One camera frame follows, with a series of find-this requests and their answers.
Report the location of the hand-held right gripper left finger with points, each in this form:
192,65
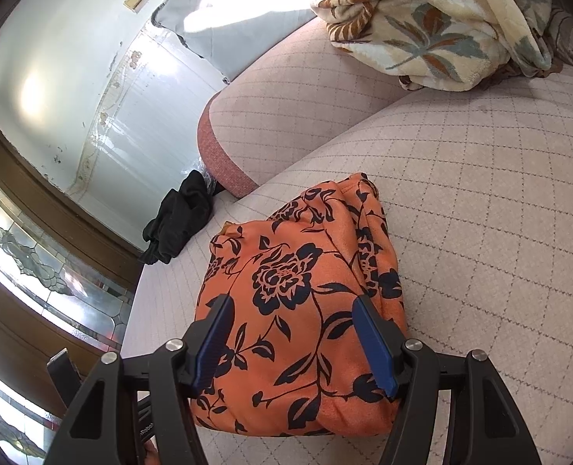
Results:
213,344

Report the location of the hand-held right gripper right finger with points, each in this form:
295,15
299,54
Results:
376,344

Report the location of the orange floral garment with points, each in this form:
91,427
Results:
305,300

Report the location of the black cloth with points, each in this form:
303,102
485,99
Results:
179,218

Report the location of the leaded glass door panel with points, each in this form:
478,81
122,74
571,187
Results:
5,426
39,271

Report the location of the dark wooden door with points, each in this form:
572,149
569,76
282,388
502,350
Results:
5,329

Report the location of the pale quilted sofa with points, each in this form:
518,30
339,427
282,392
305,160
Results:
485,203

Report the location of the sofa armrest with pink end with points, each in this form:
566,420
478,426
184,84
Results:
247,116

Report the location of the grey pillow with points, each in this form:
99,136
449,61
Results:
233,24

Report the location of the leaf print fleece blanket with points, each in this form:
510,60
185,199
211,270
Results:
441,19

